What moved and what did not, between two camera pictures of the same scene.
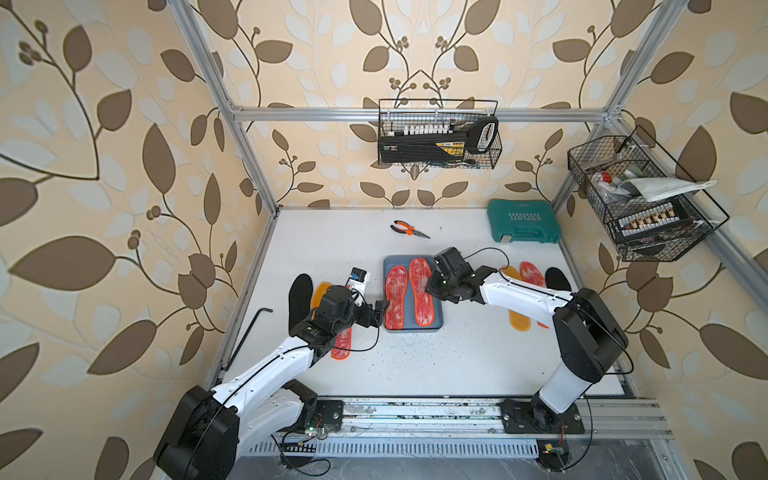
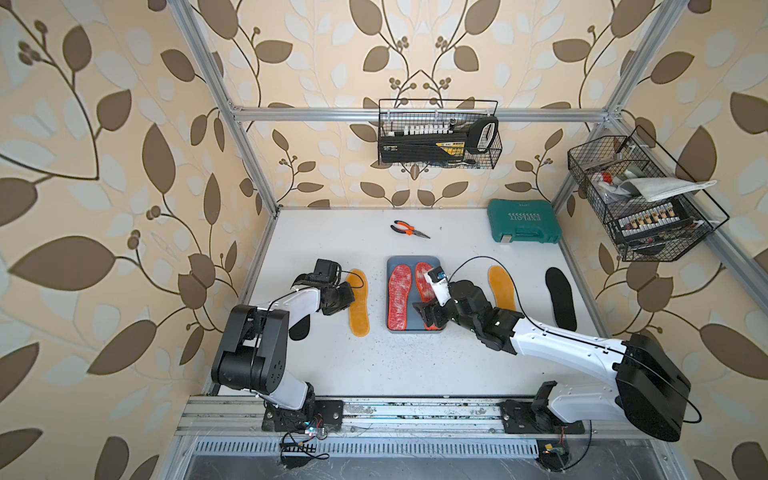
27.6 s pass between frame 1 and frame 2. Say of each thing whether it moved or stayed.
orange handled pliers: stayed
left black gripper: moved
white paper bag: stayed
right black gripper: moved
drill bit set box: stayed
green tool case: stayed
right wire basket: stayed
